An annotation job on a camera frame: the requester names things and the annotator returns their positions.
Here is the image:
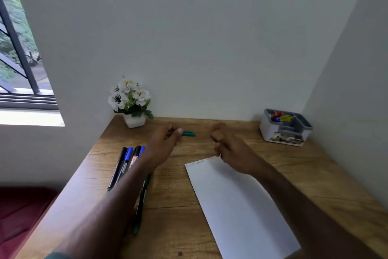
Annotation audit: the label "person's right hand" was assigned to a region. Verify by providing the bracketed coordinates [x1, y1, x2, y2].
[210, 123, 262, 175]

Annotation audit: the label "person's left hand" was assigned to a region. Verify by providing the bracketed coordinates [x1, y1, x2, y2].
[147, 124, 184, 168]

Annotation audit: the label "person's left forearm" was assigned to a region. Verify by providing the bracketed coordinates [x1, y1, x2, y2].
[45, 155, 159, 259]

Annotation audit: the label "person's right forearm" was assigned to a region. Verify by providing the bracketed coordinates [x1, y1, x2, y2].
[249, 160, 383, 259]

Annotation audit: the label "small white flower pot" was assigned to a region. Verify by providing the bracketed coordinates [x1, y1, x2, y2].
[123, 113, 147, 129]

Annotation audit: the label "black marker with red label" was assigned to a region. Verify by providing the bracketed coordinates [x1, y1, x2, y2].
[127, 145, 142, 172]

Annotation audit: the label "blue cap pen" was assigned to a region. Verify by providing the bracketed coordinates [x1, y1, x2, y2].
[117, 147, 134, 181]

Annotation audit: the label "white artificial flowers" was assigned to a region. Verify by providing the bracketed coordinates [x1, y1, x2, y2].
[108, 75, 154, 120]

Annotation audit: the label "grey white desk organizer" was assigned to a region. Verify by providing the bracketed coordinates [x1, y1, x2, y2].
[259, 108, 313, 147]

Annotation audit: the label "thin black pen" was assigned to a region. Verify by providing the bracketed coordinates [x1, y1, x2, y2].
[107, 147, 128, 193]

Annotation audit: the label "white paper sheet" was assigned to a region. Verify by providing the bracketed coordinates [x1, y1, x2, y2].
[185, 156, 301, 259]

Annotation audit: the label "dark green pen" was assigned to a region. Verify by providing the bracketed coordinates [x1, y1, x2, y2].
[133, 173, 152, 236]

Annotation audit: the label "teal sleeve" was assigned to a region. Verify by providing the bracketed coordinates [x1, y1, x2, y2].
[45, 252, 75, 259]

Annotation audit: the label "maroon cushion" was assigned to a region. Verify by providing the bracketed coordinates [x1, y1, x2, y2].
[0, 186, 60, 259]

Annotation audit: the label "black window grille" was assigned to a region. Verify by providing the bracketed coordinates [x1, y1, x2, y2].
[0, 0, 41, 95]

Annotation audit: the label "black window frame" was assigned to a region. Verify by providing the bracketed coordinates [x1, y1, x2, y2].
[0, 87, 59, 111]

